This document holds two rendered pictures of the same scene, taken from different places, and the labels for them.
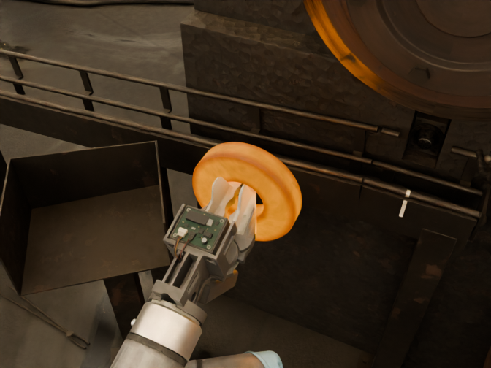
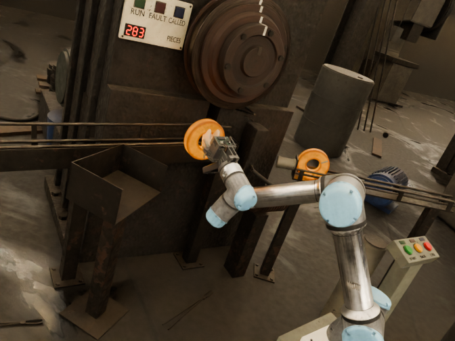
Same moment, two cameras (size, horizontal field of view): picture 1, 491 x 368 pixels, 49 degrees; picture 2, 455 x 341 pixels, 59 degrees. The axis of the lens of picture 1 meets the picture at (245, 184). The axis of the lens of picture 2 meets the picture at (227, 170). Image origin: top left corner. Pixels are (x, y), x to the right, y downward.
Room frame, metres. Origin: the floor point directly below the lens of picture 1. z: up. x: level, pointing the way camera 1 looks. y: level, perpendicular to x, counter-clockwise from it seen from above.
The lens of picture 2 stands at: (-0.23, 1.18, 1.36)
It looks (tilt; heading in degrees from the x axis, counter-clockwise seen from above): 24 degrees down; 297
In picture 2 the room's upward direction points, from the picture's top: 19 degrees clockwise
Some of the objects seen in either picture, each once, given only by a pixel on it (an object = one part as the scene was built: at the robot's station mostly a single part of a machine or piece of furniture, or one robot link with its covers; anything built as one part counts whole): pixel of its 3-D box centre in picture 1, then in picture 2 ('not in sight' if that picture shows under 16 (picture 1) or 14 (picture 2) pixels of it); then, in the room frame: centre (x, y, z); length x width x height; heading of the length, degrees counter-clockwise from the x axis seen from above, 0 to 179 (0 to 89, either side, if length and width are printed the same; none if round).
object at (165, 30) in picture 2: not in sight; (156, 20); (0.89, -0.02, 1.15); 0.26 x 0.02 x 0.18; 65
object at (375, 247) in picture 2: not in sight; (352, 282); (-0.14, -0.63, 0.26); 0.12 x 0.12 x 0.52
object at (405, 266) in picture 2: not in sight; (386, 298); (-0.30, -0.60, 0.31); 0.24 x 0.16 x 0.62; 65
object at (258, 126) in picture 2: not in sight; (250, 147); (0.57, -0.51, 0.68); 0.11 x 0.08 x 0.24; 155
